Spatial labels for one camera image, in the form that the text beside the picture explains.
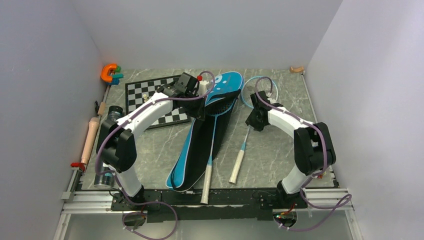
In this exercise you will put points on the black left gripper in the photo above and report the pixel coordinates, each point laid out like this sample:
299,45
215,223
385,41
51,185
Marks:
199,113

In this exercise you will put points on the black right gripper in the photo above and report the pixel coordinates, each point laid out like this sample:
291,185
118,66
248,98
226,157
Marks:
250,121

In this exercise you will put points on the blue racket bag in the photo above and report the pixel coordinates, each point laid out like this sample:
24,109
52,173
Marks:
191,163

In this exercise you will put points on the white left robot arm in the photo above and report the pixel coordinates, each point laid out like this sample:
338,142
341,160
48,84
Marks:
116,144

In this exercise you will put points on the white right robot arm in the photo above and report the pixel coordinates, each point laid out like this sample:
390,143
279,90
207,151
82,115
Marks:
313,148

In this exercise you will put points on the black white chessboard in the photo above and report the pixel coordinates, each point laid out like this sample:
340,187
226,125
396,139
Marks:
134,98

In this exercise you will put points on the small wooden arch block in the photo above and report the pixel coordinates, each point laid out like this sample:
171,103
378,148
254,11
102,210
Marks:
299,69

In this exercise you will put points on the teal toy blocks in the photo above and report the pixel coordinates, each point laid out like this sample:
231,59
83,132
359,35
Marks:
116,75

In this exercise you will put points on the orange horseshoe magnet toy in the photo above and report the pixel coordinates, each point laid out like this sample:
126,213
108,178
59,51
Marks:
107,72

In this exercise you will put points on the beige wooden roller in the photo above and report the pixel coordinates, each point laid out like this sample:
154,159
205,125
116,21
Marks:
93,126

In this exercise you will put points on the red clamp piece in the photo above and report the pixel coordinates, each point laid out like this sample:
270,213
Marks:
80,165

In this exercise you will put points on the small tan stick handle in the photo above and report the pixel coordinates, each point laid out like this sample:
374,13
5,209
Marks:
101,108

